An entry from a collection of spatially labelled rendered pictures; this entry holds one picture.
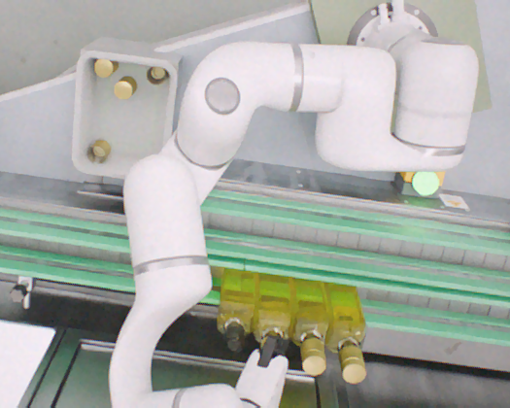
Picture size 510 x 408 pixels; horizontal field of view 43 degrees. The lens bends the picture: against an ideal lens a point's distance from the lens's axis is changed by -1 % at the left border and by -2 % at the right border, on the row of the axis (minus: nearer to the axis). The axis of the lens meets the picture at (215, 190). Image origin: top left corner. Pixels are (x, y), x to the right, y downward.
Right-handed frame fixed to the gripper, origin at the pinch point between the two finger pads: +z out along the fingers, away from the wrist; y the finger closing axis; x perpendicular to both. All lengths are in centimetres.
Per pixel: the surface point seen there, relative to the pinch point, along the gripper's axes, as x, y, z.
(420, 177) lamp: -14.3, 20.6, 35.3
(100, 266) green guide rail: 35.6, -3.4, 15.7
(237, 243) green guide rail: 12.6, 6.1, 20.4
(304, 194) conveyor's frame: 3.9, 15.2, 27.2
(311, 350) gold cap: -4.9, 2.1, 1.8
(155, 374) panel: 18.6, -12.6, 3.9
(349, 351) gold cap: -10.0, 1.7, 5.0
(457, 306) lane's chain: -26.8, -1.8, 35.4
